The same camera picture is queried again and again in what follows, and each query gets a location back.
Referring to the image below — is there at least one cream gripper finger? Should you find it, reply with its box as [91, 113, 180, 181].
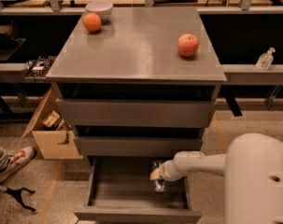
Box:
[149, 168, 162, 181]

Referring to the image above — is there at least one blue silver redbull can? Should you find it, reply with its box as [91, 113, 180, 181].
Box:
[150, 161, 165, 192]

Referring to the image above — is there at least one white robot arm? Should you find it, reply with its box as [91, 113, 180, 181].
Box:
[149, 133, 283, 224]

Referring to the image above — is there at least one grey open bottom drawer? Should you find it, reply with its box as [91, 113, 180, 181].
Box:
[74, 156, 202, 224]

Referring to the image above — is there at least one grey middle drawer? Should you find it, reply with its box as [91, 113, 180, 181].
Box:
[74, 136, 202, 157]

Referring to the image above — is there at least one grey top drawer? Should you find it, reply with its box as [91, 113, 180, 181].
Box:
[56, 99, 215, 128]

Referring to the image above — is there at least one grey drawer cabinet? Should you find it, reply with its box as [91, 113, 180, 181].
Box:
[45, 6, 228, 161]

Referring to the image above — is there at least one cardboard box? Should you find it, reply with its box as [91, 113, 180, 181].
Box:
[21, 89, 82, 160]

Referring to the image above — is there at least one snack packet in box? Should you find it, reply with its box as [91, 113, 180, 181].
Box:
[42, 110, 60, 128]

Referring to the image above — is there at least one red apple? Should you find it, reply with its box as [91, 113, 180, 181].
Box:
[177, 34, 199, 58]

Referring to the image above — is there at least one white red sneaker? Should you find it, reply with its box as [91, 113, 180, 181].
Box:
[0, 147, 36, 184]

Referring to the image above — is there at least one black reacher grabber tool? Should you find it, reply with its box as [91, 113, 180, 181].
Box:
[0, 185, 36, 212]

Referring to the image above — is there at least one clear sanitizer pump bottle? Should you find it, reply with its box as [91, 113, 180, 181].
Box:
[256, 47, 276, 71]

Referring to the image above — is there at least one black patterned notebook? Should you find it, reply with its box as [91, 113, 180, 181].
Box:
[27, 56, 56, 77]

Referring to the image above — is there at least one orange fruit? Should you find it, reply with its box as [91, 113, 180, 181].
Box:
[83, 13, 102, 33]

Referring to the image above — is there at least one white bowl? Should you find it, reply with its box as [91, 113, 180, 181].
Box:
[86, 1, 113, 22]

